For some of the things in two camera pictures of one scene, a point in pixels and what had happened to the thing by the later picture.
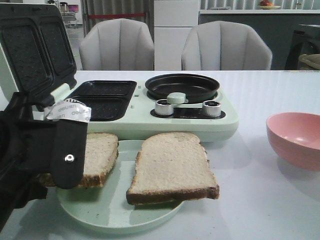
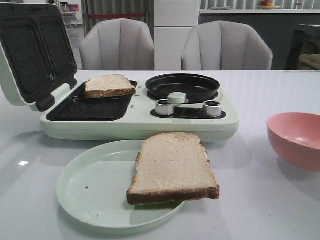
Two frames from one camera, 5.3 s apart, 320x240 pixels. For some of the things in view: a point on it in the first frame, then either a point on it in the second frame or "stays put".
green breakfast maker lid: x=36 y=52 stays put
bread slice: x=101 y=154 -> x=108 y=85
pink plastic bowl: x=295 y=137 stays put
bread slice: x=172 y=167 stays put
